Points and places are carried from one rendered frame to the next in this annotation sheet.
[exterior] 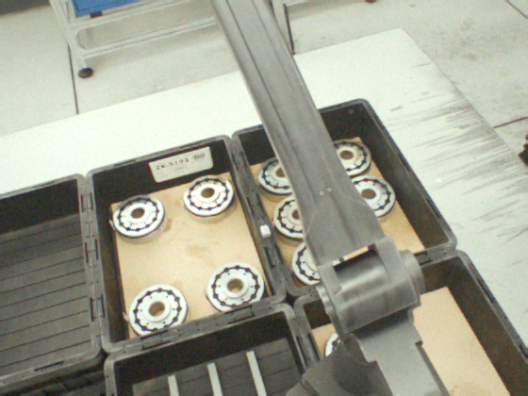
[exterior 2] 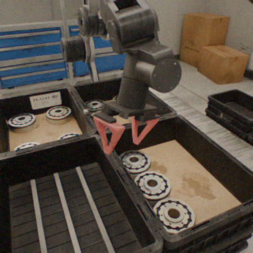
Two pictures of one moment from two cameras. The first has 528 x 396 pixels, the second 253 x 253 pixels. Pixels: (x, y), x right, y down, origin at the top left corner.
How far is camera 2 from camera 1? 40 cm
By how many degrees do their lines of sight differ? 20
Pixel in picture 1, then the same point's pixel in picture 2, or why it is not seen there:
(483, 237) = not seen: hidden behind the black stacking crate
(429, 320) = (168, 151)
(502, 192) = (195, 122)
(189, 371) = (43, 179)
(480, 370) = (195, 166)
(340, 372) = (122, 95)
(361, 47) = not seen: hidden behind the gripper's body
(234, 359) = (69, 172)
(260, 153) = (84, 99)
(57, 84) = not seen: outside the picture
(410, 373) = (156, 47)
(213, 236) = (60, 129)
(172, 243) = (38, 132)
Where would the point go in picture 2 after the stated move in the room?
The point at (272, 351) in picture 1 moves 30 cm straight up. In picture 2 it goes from (90, 168) to (79, 77)
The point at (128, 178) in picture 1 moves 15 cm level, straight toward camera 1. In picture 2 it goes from (18, 105) to (27, 121)
